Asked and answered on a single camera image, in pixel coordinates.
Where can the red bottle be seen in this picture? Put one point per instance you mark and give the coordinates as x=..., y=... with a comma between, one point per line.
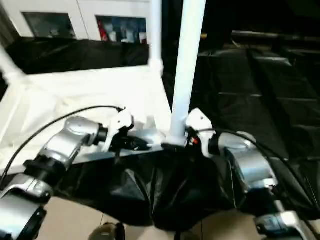
x=103, y=32

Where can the black low cabinet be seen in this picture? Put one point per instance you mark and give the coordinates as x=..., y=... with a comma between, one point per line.
x=270, y=15

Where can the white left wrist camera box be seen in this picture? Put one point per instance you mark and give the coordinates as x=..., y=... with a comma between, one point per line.
x=120, y=125

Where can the white display cabinet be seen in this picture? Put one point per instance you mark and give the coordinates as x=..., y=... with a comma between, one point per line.
x=75, y=10

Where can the white plastic table top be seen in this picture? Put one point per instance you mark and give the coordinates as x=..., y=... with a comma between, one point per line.
x=75, y=90

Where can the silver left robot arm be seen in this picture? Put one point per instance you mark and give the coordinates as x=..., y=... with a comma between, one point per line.
x=55, y=155

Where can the grey left robot leg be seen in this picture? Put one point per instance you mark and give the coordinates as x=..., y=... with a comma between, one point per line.
x=107, y=233

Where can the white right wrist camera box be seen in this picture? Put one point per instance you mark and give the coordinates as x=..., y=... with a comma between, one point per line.
x=199, y=120

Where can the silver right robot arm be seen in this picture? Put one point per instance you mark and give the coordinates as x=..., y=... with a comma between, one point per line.
x=250, y=167

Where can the black work mat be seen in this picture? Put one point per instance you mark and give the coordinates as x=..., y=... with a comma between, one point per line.
x=230, y=165

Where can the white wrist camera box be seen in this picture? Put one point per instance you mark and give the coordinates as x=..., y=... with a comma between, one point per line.
x=199, y=120
x=120, y=125

